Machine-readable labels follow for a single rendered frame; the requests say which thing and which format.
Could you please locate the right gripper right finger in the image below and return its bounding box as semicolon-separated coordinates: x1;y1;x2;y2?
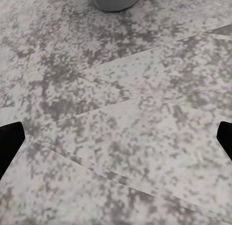
217;121;232;160

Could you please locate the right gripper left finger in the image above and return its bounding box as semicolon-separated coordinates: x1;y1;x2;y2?
0;122;25;179

